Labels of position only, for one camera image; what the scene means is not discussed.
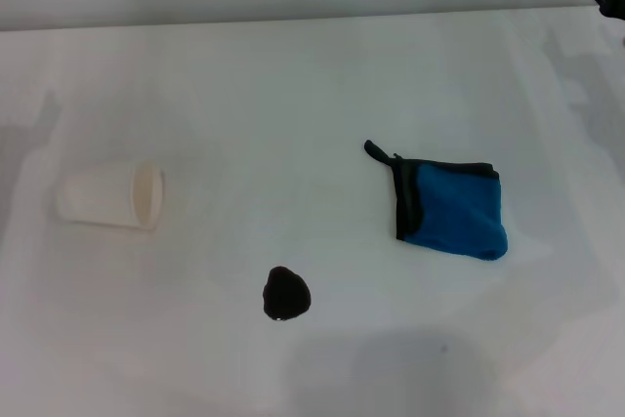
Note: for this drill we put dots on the blue rag with black trim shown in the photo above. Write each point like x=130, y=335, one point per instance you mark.
x=454, y=212

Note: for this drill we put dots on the black water stain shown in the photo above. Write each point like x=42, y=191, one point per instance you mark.
x=285, y=295

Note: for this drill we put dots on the white paper cup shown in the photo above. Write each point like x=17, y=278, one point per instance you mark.
x=97, y=195

